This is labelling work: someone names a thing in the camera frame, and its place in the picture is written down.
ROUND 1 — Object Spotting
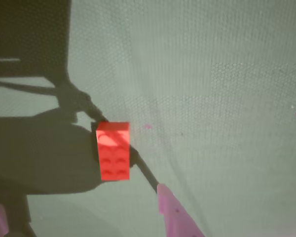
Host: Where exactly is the orange lego block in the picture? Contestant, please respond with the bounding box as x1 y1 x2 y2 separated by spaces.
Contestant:
95 121 131 182

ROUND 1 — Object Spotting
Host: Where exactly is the green mat with dark edge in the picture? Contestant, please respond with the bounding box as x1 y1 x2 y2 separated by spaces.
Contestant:
0 0 296 237

